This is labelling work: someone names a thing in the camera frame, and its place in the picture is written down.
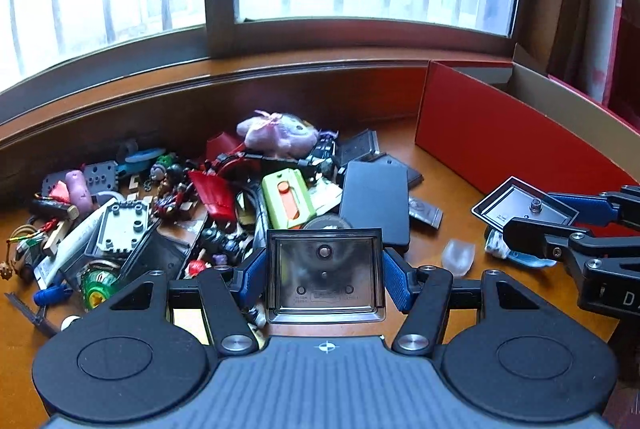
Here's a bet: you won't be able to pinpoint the large red cardboard box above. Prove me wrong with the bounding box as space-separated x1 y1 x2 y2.
414 43 640 206

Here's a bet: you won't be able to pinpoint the black tape roll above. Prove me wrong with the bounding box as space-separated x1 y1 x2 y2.
302 214 353 232

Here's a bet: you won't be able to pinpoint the dark grey plastic bracket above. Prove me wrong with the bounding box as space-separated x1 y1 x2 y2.
5 291 57 339

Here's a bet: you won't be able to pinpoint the teal plastic toy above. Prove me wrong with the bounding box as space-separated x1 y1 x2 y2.
116 140 166 170

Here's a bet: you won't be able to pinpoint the dark toy figure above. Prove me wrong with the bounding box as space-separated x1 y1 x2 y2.
200 226 253 260

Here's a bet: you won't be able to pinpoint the red plastic piece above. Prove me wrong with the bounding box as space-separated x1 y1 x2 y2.
189 170 236 221

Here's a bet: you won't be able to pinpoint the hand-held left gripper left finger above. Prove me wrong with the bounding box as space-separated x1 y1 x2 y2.
107 249 268 358

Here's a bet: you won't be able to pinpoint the pink toy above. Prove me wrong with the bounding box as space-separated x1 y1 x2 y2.
65 170 95 214

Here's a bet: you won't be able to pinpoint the pink white curtain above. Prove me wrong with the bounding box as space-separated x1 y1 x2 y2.
547 0 640 110

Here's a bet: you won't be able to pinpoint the white paper packet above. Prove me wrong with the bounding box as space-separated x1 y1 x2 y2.
310 186 343 215

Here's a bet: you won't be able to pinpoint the clear plastic cap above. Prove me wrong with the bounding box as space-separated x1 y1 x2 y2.
441 239 476 279

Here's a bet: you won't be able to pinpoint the white tube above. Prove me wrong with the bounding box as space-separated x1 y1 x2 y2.
35 204 113 285

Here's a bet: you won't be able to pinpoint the grey studded block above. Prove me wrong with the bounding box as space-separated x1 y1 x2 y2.
85 201 153 265

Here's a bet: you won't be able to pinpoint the grey plate with holes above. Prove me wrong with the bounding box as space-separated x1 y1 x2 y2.
82 161 118 192

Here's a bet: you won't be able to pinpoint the black plastic box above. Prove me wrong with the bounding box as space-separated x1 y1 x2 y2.
120 224 193 282

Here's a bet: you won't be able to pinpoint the green orange case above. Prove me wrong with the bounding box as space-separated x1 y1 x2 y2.
261 170 318 230

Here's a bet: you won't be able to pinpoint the black glasses yellow lenses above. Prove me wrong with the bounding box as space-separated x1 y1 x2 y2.
232 186 268 250

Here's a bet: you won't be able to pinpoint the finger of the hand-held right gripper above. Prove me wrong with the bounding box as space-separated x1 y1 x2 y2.
547 185 640 227
502 217 640 281

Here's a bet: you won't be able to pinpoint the green spinning top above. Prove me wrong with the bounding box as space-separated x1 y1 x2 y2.
80 261 123 310

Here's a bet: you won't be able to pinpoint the gold gear charm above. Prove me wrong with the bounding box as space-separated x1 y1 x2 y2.
0 224 36 282

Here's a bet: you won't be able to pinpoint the red black watch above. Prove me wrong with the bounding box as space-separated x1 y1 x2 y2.
205 150 263 182

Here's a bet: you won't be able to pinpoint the dark haired doll figure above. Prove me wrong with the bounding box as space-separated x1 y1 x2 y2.
150 154 196 215

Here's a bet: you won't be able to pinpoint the silver-edged black square plate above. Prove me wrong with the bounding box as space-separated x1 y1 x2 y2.
471 176 581 230

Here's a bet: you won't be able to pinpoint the black marker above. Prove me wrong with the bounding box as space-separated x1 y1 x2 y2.
30 199 80 220

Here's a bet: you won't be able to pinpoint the red white small figure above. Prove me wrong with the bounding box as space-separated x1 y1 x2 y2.
185 259 213 280

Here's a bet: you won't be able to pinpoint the blue white toy skateboard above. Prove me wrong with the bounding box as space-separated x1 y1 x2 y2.
484 229 558 270

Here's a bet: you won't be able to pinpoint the purple plush toy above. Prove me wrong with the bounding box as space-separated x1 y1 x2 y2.
236 110 321 157

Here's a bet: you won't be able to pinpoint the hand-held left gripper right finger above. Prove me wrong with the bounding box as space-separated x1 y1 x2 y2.
382 248 543 357

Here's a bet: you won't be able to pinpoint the silver foil packet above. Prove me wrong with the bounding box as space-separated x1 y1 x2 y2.
407 196 444 230

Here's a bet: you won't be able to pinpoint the black power bank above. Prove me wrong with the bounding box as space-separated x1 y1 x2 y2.
339 160 412 252

